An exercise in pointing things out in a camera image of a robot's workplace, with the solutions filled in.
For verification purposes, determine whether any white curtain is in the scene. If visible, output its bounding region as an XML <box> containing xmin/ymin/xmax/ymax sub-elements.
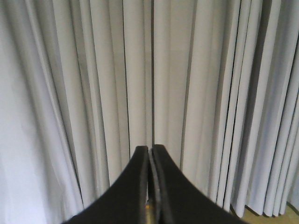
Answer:
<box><xmin>0</xmin><ymin>0</ymin><xmax>299</xmax><ymax>224</ymax></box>

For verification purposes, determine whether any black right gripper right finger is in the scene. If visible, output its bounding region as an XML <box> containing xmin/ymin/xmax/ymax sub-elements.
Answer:
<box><xmin>149</xmin><ymin>145</ymin><xmax>243</xmax><ymax>224</ymax></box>

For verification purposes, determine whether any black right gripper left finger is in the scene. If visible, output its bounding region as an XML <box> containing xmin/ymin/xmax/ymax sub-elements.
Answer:
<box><xmin>65</xmin><ymin>146</ymin><xmax>149</xmax><ymax>224</ymax></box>

